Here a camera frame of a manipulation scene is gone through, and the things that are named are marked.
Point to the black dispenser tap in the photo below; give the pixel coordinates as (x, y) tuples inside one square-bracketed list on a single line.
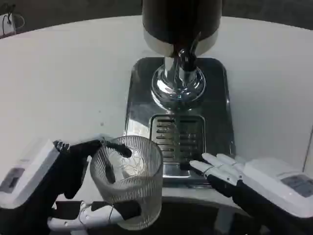
[(189, 60)]

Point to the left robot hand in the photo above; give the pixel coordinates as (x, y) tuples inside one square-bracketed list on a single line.
[(36, 176)]

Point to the clear ribbed glass cup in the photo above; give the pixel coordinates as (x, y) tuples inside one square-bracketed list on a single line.
[(137, 186)]

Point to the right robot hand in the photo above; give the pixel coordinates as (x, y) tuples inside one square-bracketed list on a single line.
[(264, 186)]

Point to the slotted steel tray grid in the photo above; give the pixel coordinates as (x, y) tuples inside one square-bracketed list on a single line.
[(188, 137)]

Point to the black and steel drink dispenser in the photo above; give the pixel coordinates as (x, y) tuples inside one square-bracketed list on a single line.
[(171, 22)]

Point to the steel drip tray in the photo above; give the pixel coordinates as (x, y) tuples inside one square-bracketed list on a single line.
[(215, 98)]

